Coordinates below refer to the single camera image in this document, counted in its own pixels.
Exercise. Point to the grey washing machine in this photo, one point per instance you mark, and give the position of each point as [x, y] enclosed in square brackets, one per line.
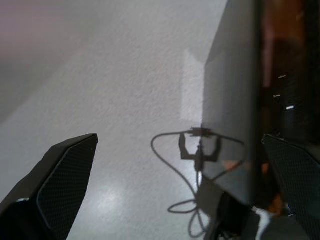
[282, 112]

